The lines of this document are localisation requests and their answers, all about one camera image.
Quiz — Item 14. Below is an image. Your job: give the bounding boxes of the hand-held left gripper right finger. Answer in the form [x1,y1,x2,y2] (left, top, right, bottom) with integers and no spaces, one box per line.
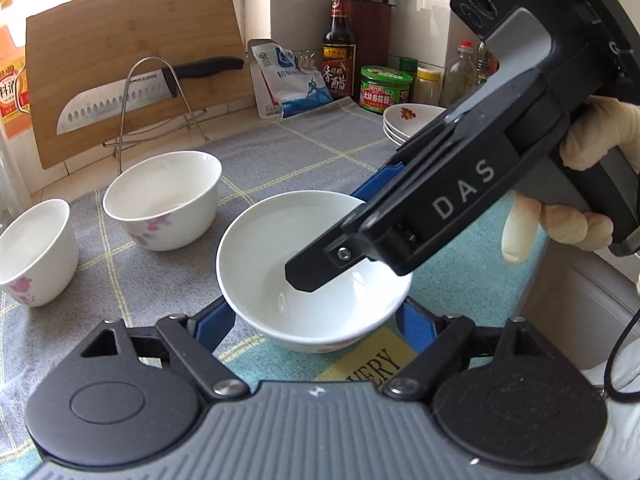
[382,296,556,401]

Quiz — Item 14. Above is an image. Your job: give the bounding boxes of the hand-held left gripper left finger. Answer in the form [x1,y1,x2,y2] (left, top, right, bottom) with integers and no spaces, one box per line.
[77,296,251,403]

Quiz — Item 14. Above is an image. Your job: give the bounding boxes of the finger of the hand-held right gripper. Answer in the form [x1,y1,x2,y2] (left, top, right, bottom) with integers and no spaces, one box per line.
[349,157,419,204]
[285,199,416,293]

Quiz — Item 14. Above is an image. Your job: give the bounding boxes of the person's right hand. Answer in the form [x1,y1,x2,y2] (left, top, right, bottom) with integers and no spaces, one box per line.
[501,96,640,264]

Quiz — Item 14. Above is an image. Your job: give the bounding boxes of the grey and teal checked towel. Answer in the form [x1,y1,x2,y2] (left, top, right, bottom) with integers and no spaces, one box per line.
[0,95,551,413]

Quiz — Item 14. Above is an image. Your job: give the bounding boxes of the green lid sauce jar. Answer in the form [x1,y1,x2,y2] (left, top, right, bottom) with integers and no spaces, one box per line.
[358,65,414,114]

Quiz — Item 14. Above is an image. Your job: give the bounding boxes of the glass oil bottle red cap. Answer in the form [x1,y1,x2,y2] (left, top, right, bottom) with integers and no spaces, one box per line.
[440,39,479,109]

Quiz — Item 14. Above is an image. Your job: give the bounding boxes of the yellow lid spice jar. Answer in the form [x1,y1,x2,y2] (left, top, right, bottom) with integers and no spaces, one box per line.
[415,65,444,107]

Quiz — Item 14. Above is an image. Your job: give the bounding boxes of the dark vinegar bottle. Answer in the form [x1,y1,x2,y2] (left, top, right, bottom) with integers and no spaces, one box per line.
[322,0,359,106]

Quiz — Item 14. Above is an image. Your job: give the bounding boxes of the white and blue salt bag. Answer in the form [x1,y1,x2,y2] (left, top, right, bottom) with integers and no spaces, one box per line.
[249,39,334,120]

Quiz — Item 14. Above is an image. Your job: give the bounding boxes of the white bowl pink flowers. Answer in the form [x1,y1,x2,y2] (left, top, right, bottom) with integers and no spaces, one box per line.
[0,199,80,308]
[102,150,223,253]

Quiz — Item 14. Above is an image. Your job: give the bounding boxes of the dark wooden knife block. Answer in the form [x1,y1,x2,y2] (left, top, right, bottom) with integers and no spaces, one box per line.
[345,0,397,82]

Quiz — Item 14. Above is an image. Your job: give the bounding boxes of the white appliance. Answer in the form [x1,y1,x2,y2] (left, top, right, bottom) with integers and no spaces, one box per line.
[520,237,640,372]

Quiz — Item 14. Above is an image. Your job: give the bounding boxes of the person's white clothing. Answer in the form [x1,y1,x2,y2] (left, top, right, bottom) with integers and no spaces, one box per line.
[594,340,640,480]

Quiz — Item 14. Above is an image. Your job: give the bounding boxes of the tall clear plastic roll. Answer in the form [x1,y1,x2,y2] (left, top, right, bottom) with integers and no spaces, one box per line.
[0,130,27,217]

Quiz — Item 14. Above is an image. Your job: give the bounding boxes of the bamboo cutting board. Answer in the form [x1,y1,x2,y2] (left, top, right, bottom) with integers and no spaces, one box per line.
[25,0,254,170]

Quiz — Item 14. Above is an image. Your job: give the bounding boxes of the yellow cooking wine carton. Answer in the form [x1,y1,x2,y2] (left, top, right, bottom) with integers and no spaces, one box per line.
[0,0,32,142]

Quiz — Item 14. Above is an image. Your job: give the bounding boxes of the black cable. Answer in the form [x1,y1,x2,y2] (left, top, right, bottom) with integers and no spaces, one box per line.
[603,305,640,404]

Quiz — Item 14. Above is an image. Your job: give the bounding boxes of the metal wire rack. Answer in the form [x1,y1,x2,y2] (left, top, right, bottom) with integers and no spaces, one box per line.
[103,57,211,174]

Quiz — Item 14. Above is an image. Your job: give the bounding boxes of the black-handled kitchen knife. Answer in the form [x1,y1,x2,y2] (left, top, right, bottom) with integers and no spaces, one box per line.
[56,56,245,136]

